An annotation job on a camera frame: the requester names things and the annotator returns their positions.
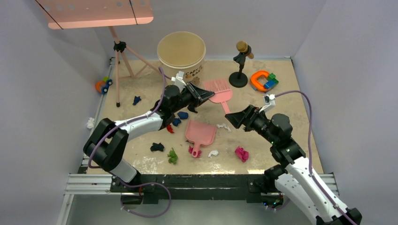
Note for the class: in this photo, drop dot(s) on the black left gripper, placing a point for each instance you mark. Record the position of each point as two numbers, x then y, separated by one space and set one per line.
201 93

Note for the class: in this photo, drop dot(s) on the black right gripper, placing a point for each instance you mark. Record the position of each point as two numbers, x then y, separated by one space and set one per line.
246 117

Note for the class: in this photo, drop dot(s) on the pink hand brush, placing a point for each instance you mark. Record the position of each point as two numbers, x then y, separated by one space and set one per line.
223 92

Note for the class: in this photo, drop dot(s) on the pink plastic dustpan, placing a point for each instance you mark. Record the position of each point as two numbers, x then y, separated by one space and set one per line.
199 134

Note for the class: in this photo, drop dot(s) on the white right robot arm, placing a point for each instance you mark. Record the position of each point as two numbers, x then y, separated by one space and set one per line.
294 176

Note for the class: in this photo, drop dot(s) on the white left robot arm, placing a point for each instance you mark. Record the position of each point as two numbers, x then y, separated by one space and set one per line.
108 141

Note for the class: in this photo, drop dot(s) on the blue paper scrap upper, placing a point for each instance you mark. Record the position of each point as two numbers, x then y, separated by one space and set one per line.
183 115

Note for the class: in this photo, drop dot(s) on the white paper scrap long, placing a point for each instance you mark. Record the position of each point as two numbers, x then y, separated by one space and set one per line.
224 126

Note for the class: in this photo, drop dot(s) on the blue paper scrap small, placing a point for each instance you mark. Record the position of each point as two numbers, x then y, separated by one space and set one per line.
176 122

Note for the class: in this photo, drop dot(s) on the pink paper scrap right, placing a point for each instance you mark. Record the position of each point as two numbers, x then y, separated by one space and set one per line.
242 154

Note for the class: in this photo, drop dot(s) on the red paper scrap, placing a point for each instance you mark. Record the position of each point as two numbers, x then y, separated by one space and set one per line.
170 129

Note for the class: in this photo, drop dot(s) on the gold microphone on black stand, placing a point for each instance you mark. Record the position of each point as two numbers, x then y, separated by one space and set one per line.
239 79

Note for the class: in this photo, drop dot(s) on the white paper scrap front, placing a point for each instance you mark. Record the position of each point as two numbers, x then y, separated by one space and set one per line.
213 153

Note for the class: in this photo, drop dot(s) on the orange toy track with blocks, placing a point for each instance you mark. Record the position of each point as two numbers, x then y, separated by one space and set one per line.
263 81

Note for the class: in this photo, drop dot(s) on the cream capybara bucket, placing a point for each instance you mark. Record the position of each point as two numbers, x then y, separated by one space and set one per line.
182 51

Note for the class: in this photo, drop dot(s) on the dark navy paper scrap front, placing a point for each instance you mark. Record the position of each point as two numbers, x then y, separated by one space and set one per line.
157 147

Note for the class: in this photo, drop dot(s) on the green paper scrap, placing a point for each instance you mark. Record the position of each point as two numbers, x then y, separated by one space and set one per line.
172 157

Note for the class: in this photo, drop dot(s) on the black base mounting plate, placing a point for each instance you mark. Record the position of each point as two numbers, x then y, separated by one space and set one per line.
150 188

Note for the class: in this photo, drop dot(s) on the orange blue toy car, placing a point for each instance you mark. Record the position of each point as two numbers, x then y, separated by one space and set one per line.
103 85

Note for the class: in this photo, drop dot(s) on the white paper scrap off table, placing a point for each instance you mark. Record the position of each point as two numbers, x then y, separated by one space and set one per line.
90 123

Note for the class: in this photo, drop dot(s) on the pink music stand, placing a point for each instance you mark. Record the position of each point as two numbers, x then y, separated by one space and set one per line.
73 14

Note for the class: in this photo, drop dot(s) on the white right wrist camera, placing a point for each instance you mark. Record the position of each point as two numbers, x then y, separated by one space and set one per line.
270 102

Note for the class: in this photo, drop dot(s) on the aluminium frame rail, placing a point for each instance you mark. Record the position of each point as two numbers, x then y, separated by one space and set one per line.
81 183

